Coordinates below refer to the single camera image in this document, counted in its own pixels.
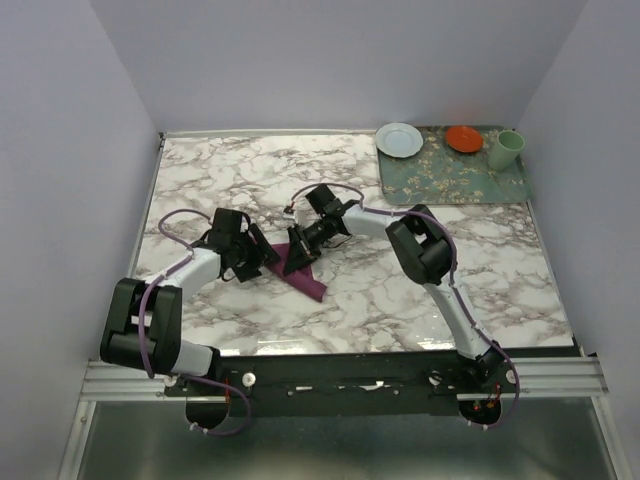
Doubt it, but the aluminium frame rail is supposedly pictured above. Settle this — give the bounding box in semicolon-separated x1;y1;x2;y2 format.
80;357;608;402

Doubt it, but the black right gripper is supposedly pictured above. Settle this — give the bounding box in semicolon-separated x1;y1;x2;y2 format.
283;218;332;278

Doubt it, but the floral green tray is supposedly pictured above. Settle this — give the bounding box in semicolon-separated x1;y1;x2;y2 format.
377;125;532;206

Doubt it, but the green cup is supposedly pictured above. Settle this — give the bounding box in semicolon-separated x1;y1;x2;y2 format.
488;130;525;171

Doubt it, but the purple cloth napkin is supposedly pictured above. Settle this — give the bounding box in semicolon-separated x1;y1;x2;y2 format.
268;243;327;303

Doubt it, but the light blue plate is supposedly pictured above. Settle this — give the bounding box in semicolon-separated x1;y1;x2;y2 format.
374;122;424;159

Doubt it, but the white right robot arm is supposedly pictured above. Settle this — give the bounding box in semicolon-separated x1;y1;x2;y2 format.
282;184;505;392

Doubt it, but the orange bowl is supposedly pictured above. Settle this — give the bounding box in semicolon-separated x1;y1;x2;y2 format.
445;125;484;154

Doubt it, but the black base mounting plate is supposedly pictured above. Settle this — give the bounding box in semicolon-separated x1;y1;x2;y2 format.
164;349;526;419

